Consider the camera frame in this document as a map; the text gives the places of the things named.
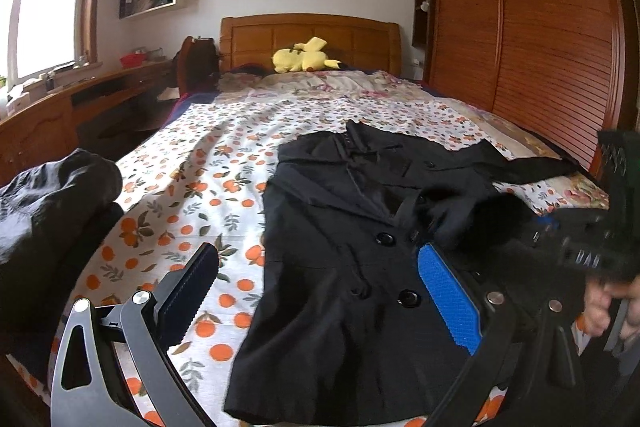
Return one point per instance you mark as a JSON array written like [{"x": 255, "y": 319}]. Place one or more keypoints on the person's right hand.
[{"x": 597, "y": 312}]

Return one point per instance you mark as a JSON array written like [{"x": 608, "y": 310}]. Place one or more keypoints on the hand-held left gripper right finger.
[{"x": 450, "y": 302}]

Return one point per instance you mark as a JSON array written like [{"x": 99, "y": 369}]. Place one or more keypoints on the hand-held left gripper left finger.
[{"x": 189, "y": 289}]

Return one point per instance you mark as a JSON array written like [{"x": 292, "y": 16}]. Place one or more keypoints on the dark blue blanket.
[{"x": 182, "y": 104}]

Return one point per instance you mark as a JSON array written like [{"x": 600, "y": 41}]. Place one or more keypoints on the red container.
[{"x": 133, "y": 60}]

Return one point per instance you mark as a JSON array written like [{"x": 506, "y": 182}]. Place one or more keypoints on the yellow plush toy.
[{"x": 300, "y": 57}]

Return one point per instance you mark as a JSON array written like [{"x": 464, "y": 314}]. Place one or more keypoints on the black bag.
[{"x": 205, "y": 62}]

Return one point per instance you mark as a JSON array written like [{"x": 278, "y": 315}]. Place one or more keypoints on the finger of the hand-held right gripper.
[
  {"x": 585, "y": 257},
  {"x": 565, "y": 221}
]

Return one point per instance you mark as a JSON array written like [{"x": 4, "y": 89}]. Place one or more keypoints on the black coat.
[{"x": 340, "y": 257}]

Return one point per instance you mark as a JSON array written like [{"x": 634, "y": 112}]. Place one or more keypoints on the wooden chair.
[{"x": 182, "y": 62}]

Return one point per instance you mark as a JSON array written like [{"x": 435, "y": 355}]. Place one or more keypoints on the dark cloth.
[{"x": 55, "y": 202}]

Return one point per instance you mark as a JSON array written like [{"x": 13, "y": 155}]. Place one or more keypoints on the wooden desk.
[{"x": 40, "y": 127}]

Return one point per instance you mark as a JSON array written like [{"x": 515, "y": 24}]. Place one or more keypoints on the floral quilt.
[{"x": 350, "y": 84}]

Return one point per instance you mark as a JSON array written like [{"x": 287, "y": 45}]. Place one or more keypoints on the white box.
[{"x": 17, "y": 101}]

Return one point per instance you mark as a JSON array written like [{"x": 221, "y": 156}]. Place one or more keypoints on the wooden headboard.
[{"x": 310, "y": 32}]

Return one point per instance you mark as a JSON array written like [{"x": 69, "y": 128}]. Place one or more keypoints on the orange print bed sheet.
[{"x": 200, "y": 167}]

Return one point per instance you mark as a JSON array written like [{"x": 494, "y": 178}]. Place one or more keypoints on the wooden wardrobe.
[{"x": 530, "y": 32}]

